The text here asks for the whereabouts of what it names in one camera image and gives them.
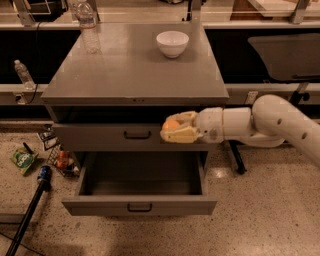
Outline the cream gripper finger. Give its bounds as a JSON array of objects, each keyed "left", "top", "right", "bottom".
[
  {"left": 160, "top": 126, "right": 201, "bottom": 143},
  {"left": 166, "top": 111, "right": 198, "bottom": 125}
]

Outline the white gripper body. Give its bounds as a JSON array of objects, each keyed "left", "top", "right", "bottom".
[{"left": 195, "top": 107, "right": 223, "bottom": 143}]

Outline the orange fruit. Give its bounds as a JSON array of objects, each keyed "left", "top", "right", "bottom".
[{"left": 162, "top": 119, "right": 179, "bottom": 130}]

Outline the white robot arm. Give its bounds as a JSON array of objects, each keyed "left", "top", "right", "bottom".
[{"left": 160, "top": 95, "right": 320, "bottom": 167}]

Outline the grey metal drawer cabinet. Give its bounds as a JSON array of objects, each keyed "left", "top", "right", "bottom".
[{"left": 41, "top": 22, "right": 229, "bottom": 166}]

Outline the grey open lower drawer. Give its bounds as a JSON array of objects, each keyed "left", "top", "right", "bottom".
[{"left": 62, "top": 151, "right": 217, "bottom": 216}]

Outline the grey upper drawer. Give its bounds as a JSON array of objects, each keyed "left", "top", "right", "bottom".
[{"left": 53, "top": 123, "right": 216, "bottom": 152}]

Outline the white ceramic bowl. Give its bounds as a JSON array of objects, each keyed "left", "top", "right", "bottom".
[{"left": 156, "top": 31, "right": 189, "bottom": 58}]

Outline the black snack packet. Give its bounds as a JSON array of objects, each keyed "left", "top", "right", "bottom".
[{"left": 37, "top": 125, "right": 60, "bottom": 151}]

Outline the clear water bottle on cabinet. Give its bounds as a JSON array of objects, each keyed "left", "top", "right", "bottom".
[{"left": 75, "top": 0, "right": 100, "bottom": 54}]

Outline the blue soda can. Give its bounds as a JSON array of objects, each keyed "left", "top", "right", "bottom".
[{"left": 37, "top": 165, "right": 52, "bottom": 184}]

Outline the green snack bag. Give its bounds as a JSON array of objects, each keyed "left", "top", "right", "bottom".
[{"left": 10, "top": 147, "right": 38, "bottom": 175}]

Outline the clear water bottle on ledge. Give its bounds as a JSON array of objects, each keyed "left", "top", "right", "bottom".
[{"left": 14, "top": 60, "right": 35, "bottom": 90}]

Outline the black pole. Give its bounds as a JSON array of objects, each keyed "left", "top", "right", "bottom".
[{"left": 5, "top": 180, "right": 51, "bottom": 256}]

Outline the black stand frame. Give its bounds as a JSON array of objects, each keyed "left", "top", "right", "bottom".
[{"left": 229, "top": 82, "right": 309, "bottom": 175}]

